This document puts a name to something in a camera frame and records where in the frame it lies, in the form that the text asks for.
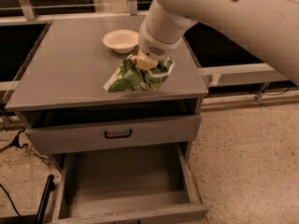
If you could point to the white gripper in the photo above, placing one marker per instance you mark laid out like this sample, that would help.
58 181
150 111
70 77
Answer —
151 46

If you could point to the green jalapeno chip bag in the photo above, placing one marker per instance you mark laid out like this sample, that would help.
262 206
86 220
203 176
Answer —
128 77

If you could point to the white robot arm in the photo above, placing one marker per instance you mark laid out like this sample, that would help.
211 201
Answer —
268 29

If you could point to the closed grey top drawer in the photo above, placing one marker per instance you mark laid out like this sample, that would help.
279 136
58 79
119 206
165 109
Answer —
87 137

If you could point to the grey drawer cabinet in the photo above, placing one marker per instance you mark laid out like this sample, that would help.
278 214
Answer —
64 82

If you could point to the open grey middle drawer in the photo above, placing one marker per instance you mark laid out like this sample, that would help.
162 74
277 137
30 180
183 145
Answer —
132 185

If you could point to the white bowl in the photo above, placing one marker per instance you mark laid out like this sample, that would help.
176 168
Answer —
121 41

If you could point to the black bar lower left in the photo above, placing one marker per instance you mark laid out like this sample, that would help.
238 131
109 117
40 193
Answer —
38 218

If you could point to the black drawer handle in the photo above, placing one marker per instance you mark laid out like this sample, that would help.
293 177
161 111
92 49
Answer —
126 134

